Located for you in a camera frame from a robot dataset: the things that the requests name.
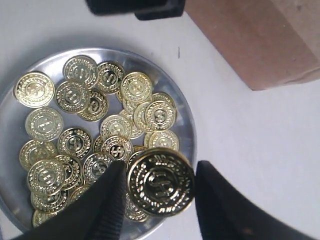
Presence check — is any gold dollar coin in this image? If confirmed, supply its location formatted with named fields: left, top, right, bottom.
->
left=127, top=147, right=196, bottom=218

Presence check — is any brown cardboard box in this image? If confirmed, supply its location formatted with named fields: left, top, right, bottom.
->
left=185, top=0, right=320, bottom=91

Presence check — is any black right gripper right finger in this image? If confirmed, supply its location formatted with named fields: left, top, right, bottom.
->
left=195, top=160, right=310, bottom=240

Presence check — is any black base block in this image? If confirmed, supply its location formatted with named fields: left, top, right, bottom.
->
left=85, top=0, right=186, bottom=21

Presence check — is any round steel plate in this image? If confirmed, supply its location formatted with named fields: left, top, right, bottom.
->
left=0, top=48, right=197, bottom=238

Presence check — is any gold coin lone far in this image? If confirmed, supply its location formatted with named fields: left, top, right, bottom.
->
left=14, top=71, right=55, bottom=109

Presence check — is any gold coin middle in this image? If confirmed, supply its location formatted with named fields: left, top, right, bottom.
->
left=100, top=114, right=132, bottom=139

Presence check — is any gold coin right cluster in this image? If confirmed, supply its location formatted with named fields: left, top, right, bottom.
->
left=145, top=100, right=177, bottom=131

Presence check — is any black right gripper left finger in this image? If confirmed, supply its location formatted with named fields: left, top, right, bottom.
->
left=17, top=161, right=125, bottom=240

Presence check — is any gold coin plate top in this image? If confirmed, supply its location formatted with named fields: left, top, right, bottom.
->
left=62, top=55, right=98, bottom=89

